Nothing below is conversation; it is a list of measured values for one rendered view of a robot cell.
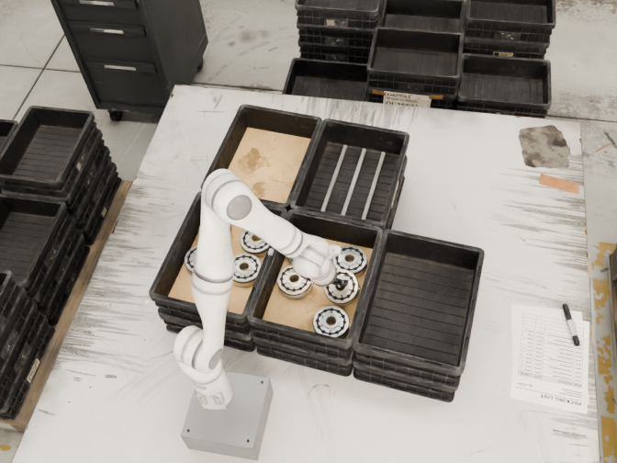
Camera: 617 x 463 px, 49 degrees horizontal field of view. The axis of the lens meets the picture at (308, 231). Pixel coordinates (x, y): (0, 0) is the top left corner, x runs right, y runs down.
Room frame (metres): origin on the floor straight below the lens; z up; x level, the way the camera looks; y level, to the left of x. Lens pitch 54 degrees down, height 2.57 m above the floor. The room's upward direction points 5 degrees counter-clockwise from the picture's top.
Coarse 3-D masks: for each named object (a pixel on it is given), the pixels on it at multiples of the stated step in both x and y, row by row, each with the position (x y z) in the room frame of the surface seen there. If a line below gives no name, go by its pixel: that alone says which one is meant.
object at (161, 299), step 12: (192, 204) 1.31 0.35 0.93; (264, 204) 1.28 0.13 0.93; (180, 228) 1.22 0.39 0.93; (168, 252) 1.14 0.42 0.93; (264, 264) 1.07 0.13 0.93; (156, 276) 1.06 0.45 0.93; (252, 288) 0.99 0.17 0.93; (156, 300) 0.98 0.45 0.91; (168, 300) 0.97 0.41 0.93; (180, 300) 0.97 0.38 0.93; (228, 312) 0.92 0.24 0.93
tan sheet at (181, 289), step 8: (232, 232) 1.26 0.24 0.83; (240, 232) 1.26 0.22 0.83; (232, 240) 1.23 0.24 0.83; (232, 248) 1.20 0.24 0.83; (240, 248) 1.20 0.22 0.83; (184, 264) 1.16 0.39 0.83; (184, 272) 1.13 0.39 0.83; (176, 280) 1.10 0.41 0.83; (184, 280) 1.10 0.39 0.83; (176, 288) 1.07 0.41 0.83; (184, 288) 1.07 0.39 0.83; (232, 288) 1.05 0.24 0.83; (240, 288) 1.05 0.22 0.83; (248, 288) 1.05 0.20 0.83; (168, 296) 1.05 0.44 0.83; (176, 296) 1.04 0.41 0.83; (184, 296) 1.04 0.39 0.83; (192, 296) 1.04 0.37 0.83; (232, 296) 1.03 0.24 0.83; (240, 296) 1.02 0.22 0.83; (248, 296) 1.02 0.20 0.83; (232, 304) 1.00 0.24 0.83; (240, 304) 1.00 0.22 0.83; (240, 312) 0.97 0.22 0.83
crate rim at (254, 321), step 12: (288, 216) 1.23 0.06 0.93; (312, 216) 1.22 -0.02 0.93; (324, 216) 1.22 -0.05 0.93; (372, 228) 1.16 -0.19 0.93; (276, 252) 1.10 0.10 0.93; (372, 252) 1.07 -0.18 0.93; (372, 264) 1.03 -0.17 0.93; (264, 276) 1.02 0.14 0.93; (252, 300) 0.95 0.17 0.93; (360, 300) 0.92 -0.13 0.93; (252, 312) 0.91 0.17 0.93; (252, 324) 0.88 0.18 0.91; (264, 324) 0.87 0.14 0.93; (276, 324) 0.87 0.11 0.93; (300, 336) 0.83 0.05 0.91; (312, 336) 0.82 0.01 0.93; (324, 336) 0.82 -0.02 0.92; (348, 336) 0.81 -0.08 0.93
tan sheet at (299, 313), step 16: (368, 256) 1.12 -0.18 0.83; (320, 288) 1.02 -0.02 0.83; (272, 304) 0.99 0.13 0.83; (288, 304) 0.98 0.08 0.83; (304, 304) 0.98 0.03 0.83; (320, 304) 0.97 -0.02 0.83; (352, 304) 0.96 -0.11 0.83; (272, 320) 0.93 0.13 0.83; (288, 320) 0.93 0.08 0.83; (304, 320) 0.93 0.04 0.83; (352, 320) 0.91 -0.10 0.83
